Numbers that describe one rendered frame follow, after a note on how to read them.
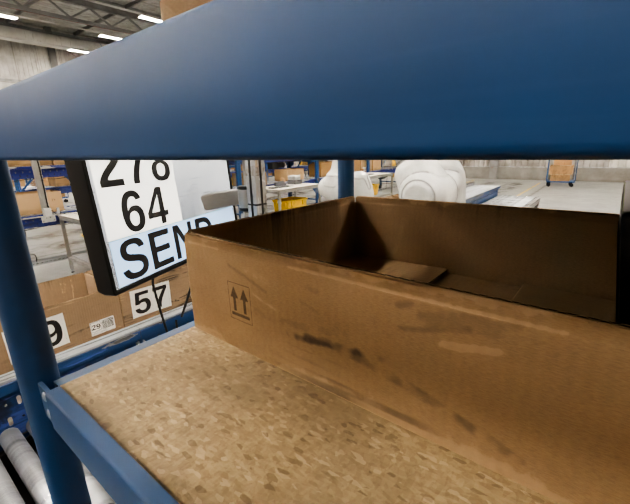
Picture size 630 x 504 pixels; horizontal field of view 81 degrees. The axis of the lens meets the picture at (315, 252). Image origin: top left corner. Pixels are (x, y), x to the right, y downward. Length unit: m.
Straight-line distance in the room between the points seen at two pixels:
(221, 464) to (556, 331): 0.19
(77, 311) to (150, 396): 1.18
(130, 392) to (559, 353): 0.28
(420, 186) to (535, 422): 1.06
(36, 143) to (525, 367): 0.25
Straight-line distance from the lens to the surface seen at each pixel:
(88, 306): 1.49
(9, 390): 1.45
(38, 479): 1.26
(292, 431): 0.26
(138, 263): 0.84
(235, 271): 0.32
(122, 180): 0.82
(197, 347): 0.37
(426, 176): 1.26
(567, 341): 0.20
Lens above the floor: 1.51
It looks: 16 degrees down
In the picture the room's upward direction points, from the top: 2 degrees counter-clockwise
